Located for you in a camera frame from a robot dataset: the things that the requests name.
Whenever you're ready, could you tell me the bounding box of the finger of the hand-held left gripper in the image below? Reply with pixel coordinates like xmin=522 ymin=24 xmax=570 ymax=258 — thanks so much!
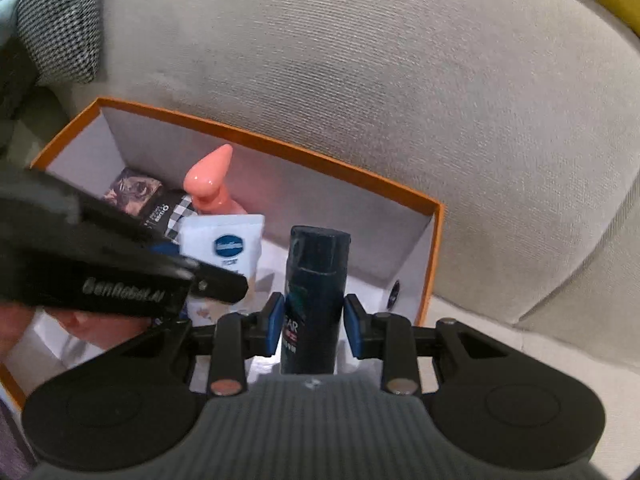
xmin=186 ymin=259 xmax=250 ymax=307
xmin=142 ymin=237 xmax=200 ymax=272

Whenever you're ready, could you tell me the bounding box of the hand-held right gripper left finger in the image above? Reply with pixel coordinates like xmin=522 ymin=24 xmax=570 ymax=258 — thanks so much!
xmin=145 ymin=292 xmax=286 ymax=397

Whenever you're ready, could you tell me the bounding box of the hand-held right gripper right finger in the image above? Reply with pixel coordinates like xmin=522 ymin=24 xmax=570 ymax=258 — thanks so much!
xmin=344 ymin=294 xmax=511 ymax=397

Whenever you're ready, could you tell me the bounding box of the black and white checked packet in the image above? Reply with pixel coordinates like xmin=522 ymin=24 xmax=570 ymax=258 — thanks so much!
xmin=139 ymin=189 xmax=197 ymax=242

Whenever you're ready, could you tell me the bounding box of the dark patterned small box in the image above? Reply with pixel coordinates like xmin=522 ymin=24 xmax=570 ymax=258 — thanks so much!
xmin=102 ymin=167 xmax=167 ymax=217

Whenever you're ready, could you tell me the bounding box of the pink squeeze bottle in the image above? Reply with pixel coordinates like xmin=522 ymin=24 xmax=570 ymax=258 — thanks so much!
xmin=182 ymin=144 xmax=248 ymax=218

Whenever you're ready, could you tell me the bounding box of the orange cardboard box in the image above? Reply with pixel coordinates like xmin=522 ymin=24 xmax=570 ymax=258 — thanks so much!
xmin=0 ymin=97 xmax=447 ymax=411

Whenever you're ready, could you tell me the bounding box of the person's left hand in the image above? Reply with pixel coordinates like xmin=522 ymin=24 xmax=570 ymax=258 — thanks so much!
xmin=0 ymin=302 xmax=153 ymax=357

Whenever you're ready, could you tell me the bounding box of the houndstooth cushion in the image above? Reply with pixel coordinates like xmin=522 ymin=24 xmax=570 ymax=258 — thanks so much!
xmin=15 ymin=0 xmax=104 ymax=86

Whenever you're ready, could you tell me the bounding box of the beige sofa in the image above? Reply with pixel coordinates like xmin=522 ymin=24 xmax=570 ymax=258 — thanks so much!
xmin=0 ymin=0 xmax=640 ymax=421

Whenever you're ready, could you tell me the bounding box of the teal cloth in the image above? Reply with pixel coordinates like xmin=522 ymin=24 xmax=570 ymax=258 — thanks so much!
xmin=0 ymin=0 xmax=22 ymax=48

